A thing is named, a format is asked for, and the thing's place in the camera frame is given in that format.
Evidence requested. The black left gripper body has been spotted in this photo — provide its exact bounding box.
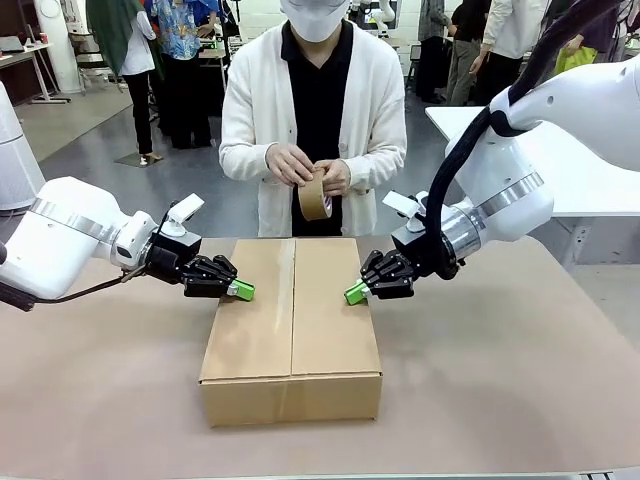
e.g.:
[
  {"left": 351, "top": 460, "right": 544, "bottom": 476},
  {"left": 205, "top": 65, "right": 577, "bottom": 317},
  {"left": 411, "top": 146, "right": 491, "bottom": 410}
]
[{"left": 148, "top": 232, "right": 204, "bottom": 297}]

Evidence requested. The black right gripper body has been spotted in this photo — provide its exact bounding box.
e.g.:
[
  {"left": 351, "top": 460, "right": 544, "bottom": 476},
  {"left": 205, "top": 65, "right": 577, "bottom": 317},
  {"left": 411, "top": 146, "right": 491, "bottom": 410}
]
[{"left": 390, "top": 221, "right": 430, "bottom": 280}]

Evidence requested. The brown packing tape roll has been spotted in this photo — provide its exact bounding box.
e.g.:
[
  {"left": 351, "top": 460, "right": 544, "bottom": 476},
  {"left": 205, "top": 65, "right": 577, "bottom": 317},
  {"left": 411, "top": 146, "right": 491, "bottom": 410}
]
[{"left": 297, "top": 167, "right": 334, "bottom": 223}]

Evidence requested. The brown cardboard box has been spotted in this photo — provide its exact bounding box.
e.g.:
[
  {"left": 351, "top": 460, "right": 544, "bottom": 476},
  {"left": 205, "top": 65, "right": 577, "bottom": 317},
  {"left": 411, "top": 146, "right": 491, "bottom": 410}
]
[{"left": 197, "top": 237, "right": 385, "bottom": 429}]

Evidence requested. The person's left forearm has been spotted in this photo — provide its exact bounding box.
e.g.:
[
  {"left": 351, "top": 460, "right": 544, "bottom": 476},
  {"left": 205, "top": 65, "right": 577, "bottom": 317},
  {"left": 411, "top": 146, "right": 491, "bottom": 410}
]
[{"left": 346, "top": 147, "right": 409, "bottom": 196}]

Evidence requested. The person's right forearm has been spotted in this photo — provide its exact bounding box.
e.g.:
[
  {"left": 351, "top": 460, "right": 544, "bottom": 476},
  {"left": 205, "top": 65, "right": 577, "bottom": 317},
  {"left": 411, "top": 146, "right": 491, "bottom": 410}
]
[{"left": 218, "top": 141, "right": 274, "bottom": 183}]

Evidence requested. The person's left hand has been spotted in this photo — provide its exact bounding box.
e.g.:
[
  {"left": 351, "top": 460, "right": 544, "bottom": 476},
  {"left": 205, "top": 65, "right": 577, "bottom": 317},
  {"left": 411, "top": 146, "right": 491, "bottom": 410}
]
[{"left": 313, "top": 158, "right": 354, "bottom": 196}]

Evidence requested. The person's right hand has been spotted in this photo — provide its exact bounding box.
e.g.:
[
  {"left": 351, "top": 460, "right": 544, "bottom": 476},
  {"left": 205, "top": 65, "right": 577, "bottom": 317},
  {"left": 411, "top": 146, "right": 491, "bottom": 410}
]
[{"left": 265, "top": 141, "right": 317, "bottom": 188}]

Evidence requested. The person in white cardigan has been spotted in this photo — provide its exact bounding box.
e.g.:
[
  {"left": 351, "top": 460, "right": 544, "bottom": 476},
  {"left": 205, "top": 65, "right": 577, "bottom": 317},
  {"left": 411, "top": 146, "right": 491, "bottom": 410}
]
[{"left": 218, "top": 0, "right": 409, "bottom": 239}]

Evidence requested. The white side table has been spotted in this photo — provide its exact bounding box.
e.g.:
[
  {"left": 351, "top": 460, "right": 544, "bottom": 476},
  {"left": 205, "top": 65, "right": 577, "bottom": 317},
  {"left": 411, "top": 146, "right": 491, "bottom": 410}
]
[{"left": 424, "top": 104, "right": 640, "bottom": 267}]

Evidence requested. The person in khaki trousers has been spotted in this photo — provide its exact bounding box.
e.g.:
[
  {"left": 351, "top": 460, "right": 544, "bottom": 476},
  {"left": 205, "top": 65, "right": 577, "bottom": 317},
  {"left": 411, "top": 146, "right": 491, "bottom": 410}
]
[{"left": 444, "top": 0, "right": 494, "bottom": 108}]

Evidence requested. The person in grey jacket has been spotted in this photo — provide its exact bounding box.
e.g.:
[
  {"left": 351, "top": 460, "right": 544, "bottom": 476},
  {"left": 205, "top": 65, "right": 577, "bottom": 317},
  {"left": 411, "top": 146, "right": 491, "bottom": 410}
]
[{"left": 416, "top": 0, "right": 452, "bottom": 105}]

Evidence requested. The grey metal desk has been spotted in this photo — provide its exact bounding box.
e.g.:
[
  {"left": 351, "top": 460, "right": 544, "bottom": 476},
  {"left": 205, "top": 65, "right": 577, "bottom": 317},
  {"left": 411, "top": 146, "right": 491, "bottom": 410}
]
[{"left": 384, "top": 33, "right": 422, "bottom": 77}]

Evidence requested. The person in floral shirt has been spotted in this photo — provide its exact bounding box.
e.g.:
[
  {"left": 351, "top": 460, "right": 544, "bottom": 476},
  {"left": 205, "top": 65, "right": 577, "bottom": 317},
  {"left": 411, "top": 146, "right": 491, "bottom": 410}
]
[{"left": 149, "top": 0, "right": 224, "bottom": 150}]

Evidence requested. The computer monitor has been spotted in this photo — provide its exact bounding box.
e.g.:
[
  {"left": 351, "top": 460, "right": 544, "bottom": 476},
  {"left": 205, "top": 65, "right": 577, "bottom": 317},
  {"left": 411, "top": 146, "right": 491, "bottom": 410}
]
[{"left": 350, "top": 0, "right": 401, "bottom": 32}]

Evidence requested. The person with green cloth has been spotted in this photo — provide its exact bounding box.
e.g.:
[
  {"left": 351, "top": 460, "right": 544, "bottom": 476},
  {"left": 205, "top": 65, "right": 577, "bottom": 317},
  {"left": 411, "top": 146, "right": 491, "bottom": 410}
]
[{"left": 84, "top": 0, "right": 167, "bottom": 162}]

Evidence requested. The person in white shirt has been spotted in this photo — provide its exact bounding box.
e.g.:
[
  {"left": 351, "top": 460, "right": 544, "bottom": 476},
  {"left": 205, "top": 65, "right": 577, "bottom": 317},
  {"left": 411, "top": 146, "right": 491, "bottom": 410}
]
[{"left": 477, "top": 0, "right": 554, "bottom": 107}]

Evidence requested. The white face mask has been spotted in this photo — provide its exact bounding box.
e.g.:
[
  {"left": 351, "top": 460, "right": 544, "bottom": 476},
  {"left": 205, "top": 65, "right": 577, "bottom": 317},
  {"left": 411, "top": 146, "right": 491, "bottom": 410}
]
[{"left": 278, "top": 0, "right": 351, "bottom": 43}]

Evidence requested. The person with lime trousers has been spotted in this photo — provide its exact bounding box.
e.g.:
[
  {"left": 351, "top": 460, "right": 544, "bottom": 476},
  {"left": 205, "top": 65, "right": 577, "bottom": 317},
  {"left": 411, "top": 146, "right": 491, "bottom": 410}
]
[{"left": 554, "top": 0, "right": 632, "bottom": 76}]

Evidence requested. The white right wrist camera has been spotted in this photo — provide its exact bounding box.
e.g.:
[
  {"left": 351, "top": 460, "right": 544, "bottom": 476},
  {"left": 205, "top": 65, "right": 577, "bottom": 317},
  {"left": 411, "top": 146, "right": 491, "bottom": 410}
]
[{"left": 381, "top": 189, "right": 431, "bottom": 234}]

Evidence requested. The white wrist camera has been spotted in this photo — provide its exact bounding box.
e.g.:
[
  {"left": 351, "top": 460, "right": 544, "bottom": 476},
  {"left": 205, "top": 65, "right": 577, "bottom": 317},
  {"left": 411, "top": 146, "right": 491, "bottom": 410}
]
[
  {"left": 381, "top": 189, "right": 431, "bottom": 234},
  {"left": 163, "top": 193, "right": 207, "bottom": 239}
]

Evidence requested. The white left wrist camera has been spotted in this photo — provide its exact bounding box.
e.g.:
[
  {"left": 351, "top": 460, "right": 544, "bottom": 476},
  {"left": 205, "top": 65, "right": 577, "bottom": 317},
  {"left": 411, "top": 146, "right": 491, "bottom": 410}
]
[{"left": 163, "top": 193, "right": 207, "bottom": 239}]

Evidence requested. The black right arm cable sleeve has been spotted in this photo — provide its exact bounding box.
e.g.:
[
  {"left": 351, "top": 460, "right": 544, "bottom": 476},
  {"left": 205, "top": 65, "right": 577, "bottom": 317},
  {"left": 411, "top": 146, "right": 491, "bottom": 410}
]
[{"left": 419, "top": 0, "right": 621, "bottom": 281}]

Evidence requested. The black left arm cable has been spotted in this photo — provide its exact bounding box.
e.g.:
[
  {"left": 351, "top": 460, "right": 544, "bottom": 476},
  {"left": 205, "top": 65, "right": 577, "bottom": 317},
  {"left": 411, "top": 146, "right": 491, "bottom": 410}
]
[{"left": 0, "top": 268, "right": 149, "bottom": 313}]

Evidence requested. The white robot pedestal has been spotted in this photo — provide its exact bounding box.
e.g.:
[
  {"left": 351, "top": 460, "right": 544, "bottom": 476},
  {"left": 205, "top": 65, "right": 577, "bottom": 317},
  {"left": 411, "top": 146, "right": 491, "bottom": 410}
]
[{"left": 0, "top": 79, "right": 47, "bottom": 212}]

